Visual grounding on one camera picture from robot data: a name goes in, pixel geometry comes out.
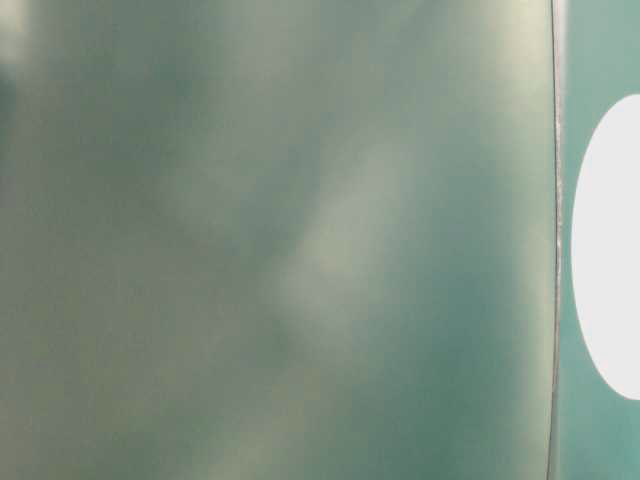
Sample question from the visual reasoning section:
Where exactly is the large white bowl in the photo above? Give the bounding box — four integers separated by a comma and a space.
570, 95, 639, 400

